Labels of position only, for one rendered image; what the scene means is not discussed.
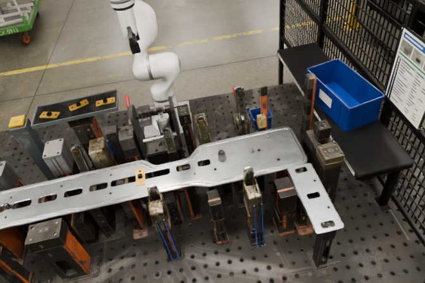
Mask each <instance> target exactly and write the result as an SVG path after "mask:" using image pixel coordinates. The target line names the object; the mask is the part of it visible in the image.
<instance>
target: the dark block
mask: <svg viewBox="0 0 425 283"><path fill-rule="evenodd" d="M176 108H177V111H178V117H179V120H180V125H181V126H182V129H183V134H184V137H185V141H186V144H187V149H188V154H189V156H190V155H191V154H192V152H193V151H194V150H195V149H196V144H195V139H194V134H193V130H192V121H191V117H190V112H189V109H188V104H185V105H179V106H177V107H176Z"/></svg>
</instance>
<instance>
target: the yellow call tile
mask: <svg viewBox="0 0 425 283"><path fill-rule="evenodd" d="M25 118H26V116H25V115H22V116H17V117H12V118H11V121H10V122H9V126H8V127H9V128H14V127H17V126H23V124H24V122H25Z"/></svg>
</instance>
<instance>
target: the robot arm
mask: <svg viewBox="0 0 425 283"><path fill-rule="evenodd" d="M109 3H110V5H111V7H112V8H113V9H114V10H115V11H117V14H118V19H119V22H120V26H121V30H122V32H123V36H124V38H127V36H128V41H129V45H130V48H131V51H132V54H135V55H134V58H133V63H132V73H133V76H134V77H135V78H136V79H137V80H140V81H149V80H157V79H158V80H157V81H155V82H154V83H153V84H152V85H151V87H150V93H151V97H152V101H153V103H154V107H157V106H159V105H160V106H162V105H168V104H169V100H168V97H169V96H171V97H172V99H173V104H174V107H176V106H177V105H178V104H177V101H176V97H175V92H174V89H173V83H174V81H175V80H176V79H177V77H178V75H179V73H180V70H181V61H180V58H179V57H178V56H177V55H176V54H175V53H173V52H164V53H159V54H151V55H148V53H147V50H148V48H149V47H150V46H151V44H152V43H153V42H154V41H155V39H156V37H157V33H158V29H157V20H156V15H155V12H154V10H153V9H152V8H151V7H150V6H149V5H148V4H146V3H144V2H143V1H141V0H109Z"/></svg>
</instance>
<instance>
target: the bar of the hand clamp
mask: <svg viewBox="0 0 425 283"><path fill-rule="evenodd" d="M234 90H235V99H236V105H237V114H238V120H239V124H241V119H240V115H241V114H244V117H245V122H246V123H247V111H246V105H245V93H244V87H243V86H239V87H234Z"/></svg>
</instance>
